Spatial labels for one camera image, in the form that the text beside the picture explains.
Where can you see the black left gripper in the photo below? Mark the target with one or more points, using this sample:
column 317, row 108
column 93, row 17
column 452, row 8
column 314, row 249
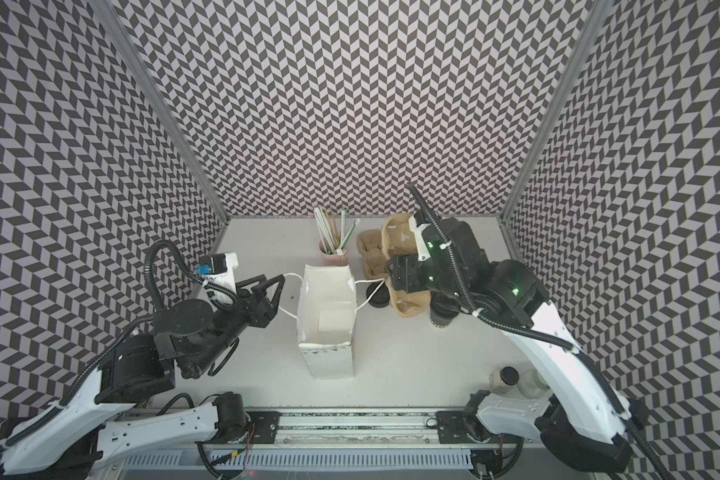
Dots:
column 258, row 298

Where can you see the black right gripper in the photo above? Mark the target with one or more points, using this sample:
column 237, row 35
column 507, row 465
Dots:
column 402, row 274

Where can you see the black plastic cup lid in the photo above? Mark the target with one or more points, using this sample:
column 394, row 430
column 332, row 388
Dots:
column 377, row 295

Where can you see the pulp two cup carrier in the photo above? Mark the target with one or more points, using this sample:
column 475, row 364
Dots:
column 399, row 249

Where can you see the cartoon animal paper gift bag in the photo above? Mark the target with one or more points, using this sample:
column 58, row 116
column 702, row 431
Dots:
column 325, row 318

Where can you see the green straw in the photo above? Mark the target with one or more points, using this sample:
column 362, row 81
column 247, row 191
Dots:
column 345, row 239

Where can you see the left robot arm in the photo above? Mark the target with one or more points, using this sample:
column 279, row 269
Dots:
column 200, row 314

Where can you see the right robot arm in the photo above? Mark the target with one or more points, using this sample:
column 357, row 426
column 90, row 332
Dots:
column 583, row 421

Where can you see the stacked pulp cup carriers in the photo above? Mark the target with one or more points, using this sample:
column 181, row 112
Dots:
column 369, row 244

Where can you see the pink metal straw bucket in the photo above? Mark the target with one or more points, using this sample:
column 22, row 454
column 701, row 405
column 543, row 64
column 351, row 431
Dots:
column 338, row 259

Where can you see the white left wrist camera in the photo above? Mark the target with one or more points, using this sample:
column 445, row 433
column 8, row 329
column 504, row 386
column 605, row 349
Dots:
column 219, row 268

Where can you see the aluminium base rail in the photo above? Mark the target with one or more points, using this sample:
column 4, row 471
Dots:
column 366, row 427

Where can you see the aluminium corner post right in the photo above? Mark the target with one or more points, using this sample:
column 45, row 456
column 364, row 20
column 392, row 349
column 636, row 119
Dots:
column 580, row 52

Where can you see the aluminium corner post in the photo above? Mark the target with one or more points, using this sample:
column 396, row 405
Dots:
column 116, row 32
column 580, row 52

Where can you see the aluminium corner post left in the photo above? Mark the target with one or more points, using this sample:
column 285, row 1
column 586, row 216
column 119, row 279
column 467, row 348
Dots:
column 116, row 32

